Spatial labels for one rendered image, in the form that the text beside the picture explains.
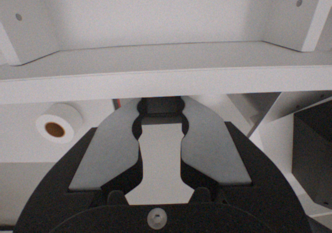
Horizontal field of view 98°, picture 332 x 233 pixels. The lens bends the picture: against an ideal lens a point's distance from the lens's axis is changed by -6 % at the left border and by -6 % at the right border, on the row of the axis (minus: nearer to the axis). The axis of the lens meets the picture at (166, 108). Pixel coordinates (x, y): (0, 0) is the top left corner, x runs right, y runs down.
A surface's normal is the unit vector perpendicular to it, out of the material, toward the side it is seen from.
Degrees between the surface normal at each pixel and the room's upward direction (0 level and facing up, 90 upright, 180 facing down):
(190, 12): 0
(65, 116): 90
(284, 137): 0
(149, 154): 0
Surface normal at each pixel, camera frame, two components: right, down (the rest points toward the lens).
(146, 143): 0.02, 0.53
